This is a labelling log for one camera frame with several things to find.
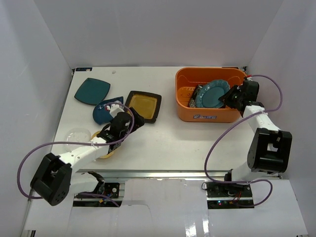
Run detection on black and amber square plate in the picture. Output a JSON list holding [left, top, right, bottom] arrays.
[[125, 90, 162, 124]]

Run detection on teal scalloped round plate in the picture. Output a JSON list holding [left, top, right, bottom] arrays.
[[195, 79, 230, 109]]

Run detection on black floral square plate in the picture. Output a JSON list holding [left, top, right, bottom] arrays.
[[188, 84, 203, 108]]

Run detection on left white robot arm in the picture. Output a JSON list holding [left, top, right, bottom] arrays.
[[30, 108, 145, 206]]

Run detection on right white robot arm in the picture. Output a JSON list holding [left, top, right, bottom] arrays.
[[219, 80, 292, 197]]

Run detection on orange plastic bin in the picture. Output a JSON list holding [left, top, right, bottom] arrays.
[[175, 67, 246, 123]]

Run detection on dark blue shell plate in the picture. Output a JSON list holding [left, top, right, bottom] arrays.
[[92, 96, 124, 125]]

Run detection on yellow rounded plate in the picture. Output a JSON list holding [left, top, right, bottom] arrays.
[[91, 130, 116, 161]]

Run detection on teal square plate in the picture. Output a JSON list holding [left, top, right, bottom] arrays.
[[74, 78, 111, 106]]

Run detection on blue table label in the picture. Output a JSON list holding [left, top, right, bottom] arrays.
[[75, 67, 92, 72]]

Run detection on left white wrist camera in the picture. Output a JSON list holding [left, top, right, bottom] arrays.
[[105, 104, 124, 118]]

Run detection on aluminium table front rail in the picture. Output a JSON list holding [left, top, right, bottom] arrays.
[[74, 170, 282, 179]]

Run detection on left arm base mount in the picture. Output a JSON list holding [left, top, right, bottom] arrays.
[[73, 183, 122, 207]]

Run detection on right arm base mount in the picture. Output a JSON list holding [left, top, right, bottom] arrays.
[[201, 181, 253, 199]]

